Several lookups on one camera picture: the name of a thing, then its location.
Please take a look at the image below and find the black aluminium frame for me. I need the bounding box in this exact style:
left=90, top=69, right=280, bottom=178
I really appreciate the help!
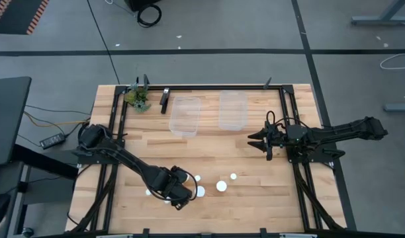
left=65, top=84, right=347, bottom=238

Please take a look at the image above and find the long black floor cable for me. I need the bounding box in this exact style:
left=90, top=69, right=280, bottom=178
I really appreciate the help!
left=86, top=0, right=120, bottom=85

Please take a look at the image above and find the black power adapter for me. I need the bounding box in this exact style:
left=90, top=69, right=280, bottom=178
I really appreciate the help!
left=39, top=132, right=66, bottom=149

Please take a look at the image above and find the coiled black cable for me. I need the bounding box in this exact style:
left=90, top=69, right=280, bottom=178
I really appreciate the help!
left=136, top=3, right=163, bottom=28

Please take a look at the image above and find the black clamp lever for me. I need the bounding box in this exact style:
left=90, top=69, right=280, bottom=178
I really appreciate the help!
left=321, top=148, right=346, bottom=160

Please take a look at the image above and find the yellow cable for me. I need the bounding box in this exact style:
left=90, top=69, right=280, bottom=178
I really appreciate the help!
left=22, top=110, right=91, bottom=128

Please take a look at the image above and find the black orange-striped floor mat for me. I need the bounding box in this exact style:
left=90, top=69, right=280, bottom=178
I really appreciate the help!
left=0, top=0, right=50, bottom=36

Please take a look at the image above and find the small artificial green plant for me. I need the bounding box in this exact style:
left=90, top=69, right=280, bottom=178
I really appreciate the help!
left=124, top=82, right=152, bottom=113

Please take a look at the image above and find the black desk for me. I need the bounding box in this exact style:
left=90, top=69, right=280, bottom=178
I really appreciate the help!
left=0, top=76, right=32, bottom=166

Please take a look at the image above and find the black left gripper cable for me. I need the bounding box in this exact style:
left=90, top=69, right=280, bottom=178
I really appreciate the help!
left=181, top=168, right=199, bottom=201

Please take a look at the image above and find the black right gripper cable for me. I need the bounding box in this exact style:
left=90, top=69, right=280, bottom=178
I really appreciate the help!
left=265, top=110, right=289, bottom=128

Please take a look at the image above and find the grey table foot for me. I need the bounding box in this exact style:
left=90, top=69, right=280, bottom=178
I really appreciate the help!
left=383, top=103, right=405, bottom=112

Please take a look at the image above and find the clear plastic bin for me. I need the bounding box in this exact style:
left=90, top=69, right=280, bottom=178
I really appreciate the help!
left=218, top=90, right=249, bottom=132
left=168, top=95, right=203, bottom=138

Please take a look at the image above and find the grey table leg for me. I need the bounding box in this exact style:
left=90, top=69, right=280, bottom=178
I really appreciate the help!
left=350, top=0, right=405, bottom=26

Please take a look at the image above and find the grey desk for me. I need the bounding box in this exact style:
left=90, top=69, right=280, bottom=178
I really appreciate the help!
left=0, top=161, right=33, bottom=238

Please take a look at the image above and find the white floor cable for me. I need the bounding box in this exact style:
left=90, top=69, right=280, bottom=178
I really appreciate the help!
left=379, top=51, right=405, bottom=70

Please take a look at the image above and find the thin black cable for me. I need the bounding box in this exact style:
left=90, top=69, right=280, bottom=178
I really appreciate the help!
left=24, top=104, right=92, bottom=116

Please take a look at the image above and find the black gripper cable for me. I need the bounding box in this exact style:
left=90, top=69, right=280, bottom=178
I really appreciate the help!
left=265, top=110, right=289, bottom=128
left=181, top=168, right=199, bottom=201

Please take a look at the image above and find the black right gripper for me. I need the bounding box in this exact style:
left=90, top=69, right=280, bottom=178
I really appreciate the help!
left=247, top=124, right=288, bottom=161

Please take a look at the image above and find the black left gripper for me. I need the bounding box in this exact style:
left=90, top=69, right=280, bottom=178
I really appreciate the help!
left=167, top=166, right=194, bottom=211

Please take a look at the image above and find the black table-level camera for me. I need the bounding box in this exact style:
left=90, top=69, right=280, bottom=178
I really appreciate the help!
left=159, top=87, right=171, bottom=115

